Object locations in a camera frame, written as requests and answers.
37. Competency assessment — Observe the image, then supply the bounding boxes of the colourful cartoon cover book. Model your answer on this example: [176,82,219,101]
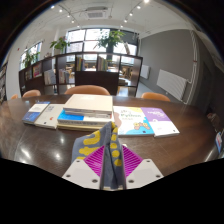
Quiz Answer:
[112,105,155,138]

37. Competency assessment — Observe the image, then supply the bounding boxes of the dark wooden shelf unit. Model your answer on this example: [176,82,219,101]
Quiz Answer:
[18,52,144,98]

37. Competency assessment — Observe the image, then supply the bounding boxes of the large potted plant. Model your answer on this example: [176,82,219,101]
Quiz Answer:
[96,29,125,54]

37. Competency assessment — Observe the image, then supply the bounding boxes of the thin yellowish book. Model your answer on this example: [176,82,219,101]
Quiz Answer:
[56,122,113,132]

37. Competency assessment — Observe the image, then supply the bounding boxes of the large beige book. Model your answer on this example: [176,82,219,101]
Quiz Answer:
[62,93,114,120]

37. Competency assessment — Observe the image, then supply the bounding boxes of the large window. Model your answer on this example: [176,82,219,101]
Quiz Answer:
[64,28,138,56]

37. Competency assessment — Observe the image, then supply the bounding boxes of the small potted plant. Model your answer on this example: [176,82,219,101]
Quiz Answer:
[22,51,39,68]

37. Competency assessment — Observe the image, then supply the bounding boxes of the blue and white booklet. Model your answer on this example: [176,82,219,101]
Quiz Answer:
[214,128,224,154]

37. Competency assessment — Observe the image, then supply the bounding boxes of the ceiling spot lights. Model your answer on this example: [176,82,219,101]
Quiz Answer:
[49,0,151,24]

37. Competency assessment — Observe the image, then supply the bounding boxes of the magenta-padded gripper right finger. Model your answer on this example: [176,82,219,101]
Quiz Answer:
[121,144,165,190]

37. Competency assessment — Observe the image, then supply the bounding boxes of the grey towel with yellow letters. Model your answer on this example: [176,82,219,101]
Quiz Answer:
[70,121,127,191]

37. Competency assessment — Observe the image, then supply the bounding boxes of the white cover book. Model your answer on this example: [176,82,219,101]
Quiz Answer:
[33,103,66,130]

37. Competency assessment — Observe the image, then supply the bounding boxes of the tall bookshelf with books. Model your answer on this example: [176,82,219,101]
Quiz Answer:
[0,63,8,104]

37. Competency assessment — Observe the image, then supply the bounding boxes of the large white wall radiator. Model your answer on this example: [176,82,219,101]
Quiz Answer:
[156,68,188,102]

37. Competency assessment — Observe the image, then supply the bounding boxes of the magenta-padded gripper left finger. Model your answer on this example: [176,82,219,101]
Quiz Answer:
[61,145,106,191]

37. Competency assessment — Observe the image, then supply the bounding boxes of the medium potted plant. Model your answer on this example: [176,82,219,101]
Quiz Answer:
[49,37,70,55]

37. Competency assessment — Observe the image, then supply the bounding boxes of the side window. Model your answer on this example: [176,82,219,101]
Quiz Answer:
[19,41,43,69]

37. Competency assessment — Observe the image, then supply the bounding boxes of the small white wall radiator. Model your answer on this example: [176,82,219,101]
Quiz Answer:
[139,64,151,80]

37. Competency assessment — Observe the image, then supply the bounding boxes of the ceiling air conditioner unit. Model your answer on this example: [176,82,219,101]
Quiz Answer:
[83,6,109,20]

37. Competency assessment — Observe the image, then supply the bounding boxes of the orange chairs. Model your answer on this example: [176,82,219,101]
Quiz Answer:
[9,84,172,102]

